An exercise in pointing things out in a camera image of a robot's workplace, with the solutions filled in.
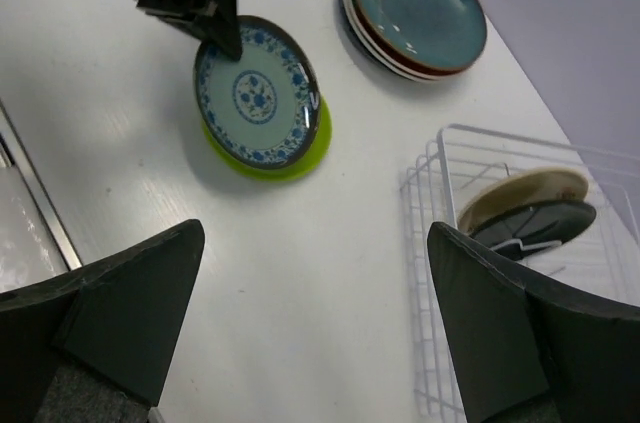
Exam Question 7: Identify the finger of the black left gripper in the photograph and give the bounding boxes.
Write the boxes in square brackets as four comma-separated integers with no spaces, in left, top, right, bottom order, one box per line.
[189,0,244,62]

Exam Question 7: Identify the white wire dish rack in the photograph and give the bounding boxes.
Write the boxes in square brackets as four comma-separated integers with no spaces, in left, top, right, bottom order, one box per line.
[400,124,639,422]

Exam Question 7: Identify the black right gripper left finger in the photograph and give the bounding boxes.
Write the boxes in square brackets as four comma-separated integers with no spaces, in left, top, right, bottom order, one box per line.
[1,219,205,422]

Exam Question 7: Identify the black plate with white line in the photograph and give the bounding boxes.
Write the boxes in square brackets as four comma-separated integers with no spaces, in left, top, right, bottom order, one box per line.
[470,200,597,261]

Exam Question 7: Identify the beige brown-rimmed plate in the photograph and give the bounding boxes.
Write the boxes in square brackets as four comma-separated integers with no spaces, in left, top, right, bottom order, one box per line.
[457,167,589,234]

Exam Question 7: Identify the blue patterned dark-rimmed plate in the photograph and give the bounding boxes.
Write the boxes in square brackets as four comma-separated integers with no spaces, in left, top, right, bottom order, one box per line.
[194,15,321,171]

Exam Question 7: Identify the white plate with red back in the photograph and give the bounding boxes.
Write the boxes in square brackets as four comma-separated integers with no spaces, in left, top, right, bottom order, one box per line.
[343,0,459,81]

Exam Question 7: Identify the teal glazed brown-rimmed plate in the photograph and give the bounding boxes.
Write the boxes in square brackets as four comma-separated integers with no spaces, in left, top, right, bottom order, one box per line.
[353,0,488,74]

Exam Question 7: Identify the lime green plate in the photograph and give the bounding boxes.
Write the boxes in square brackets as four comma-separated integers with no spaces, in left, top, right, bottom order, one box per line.
[200,96,332,182]

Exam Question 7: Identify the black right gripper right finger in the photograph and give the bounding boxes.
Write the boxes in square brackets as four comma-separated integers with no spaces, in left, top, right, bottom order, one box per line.
[427,222,639,422]

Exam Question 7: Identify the silver foil covered panel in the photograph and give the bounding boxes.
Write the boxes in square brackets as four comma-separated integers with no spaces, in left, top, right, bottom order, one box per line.
[0,167,67,292]

